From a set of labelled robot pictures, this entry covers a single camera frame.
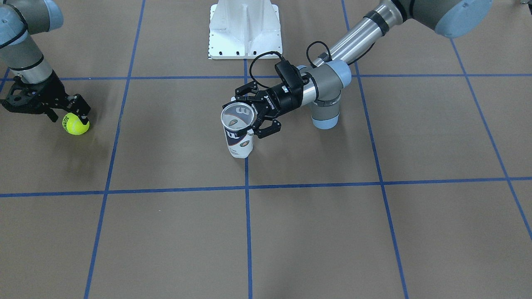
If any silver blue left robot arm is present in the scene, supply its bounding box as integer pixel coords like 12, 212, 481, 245
221, 0, 492, 139

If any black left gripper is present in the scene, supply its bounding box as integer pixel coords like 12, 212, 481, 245
232, 81, 304, 139

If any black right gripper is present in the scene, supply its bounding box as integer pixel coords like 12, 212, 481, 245
11, 71, 91, 125

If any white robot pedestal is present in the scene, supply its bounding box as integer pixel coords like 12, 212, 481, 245
208, 0, 283, 59

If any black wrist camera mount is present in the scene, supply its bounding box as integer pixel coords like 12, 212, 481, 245
1, 85, 51, 114

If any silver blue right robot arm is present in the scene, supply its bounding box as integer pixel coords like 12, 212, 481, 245
0, 0, 91, 125

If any yellow tennis ball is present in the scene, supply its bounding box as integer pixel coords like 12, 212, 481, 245
62, 113, 91, 135

